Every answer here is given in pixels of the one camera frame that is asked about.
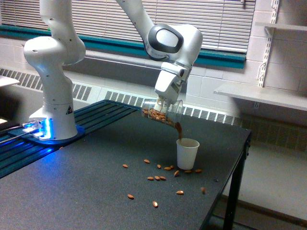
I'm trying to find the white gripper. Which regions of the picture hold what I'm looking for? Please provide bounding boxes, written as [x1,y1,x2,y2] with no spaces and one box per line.
[154,62,192,112]

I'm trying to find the clear plastic cup with almonds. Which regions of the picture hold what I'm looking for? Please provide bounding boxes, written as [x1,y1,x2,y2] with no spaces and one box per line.
[141,99,183,139]

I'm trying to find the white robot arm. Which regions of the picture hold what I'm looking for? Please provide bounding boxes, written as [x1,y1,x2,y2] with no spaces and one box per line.
[24,0,203,141]

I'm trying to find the white paper cup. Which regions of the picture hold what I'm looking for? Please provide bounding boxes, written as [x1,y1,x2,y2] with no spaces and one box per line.
[176,138,200,170]

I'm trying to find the white window blinds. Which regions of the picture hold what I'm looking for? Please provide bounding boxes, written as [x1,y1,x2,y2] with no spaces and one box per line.
[0,0,256,52]

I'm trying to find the white baseboard radiator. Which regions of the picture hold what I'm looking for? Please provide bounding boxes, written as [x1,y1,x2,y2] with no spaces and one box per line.
[0,68,307,152]

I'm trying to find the black table leg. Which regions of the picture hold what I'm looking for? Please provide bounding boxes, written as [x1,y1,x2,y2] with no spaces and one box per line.
[223,134,251,230]

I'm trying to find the white tabletop at left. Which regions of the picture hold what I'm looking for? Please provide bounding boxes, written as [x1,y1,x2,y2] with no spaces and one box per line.
[0,76,19,87]

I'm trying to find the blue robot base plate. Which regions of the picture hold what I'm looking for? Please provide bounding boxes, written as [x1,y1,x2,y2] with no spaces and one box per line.
[21,125,85,147]

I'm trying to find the white upper wall shelf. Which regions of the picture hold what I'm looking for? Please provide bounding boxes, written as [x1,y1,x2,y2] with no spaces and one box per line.
[255,22,307,38]

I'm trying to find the white wall shelf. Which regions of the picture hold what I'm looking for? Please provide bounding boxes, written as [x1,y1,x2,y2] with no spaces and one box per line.
[255,22,307,38]
[214,82,307,111]

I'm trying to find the white lower wall shelf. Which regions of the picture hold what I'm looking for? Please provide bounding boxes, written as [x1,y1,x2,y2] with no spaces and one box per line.
[214,82,307,111]

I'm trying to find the white shelf wall rail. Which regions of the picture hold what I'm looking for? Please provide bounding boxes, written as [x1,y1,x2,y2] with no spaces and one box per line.
[257,0,280,88]

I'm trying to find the black cable at base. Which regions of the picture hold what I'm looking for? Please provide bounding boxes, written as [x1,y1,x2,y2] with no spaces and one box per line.
[0,123,36,144]

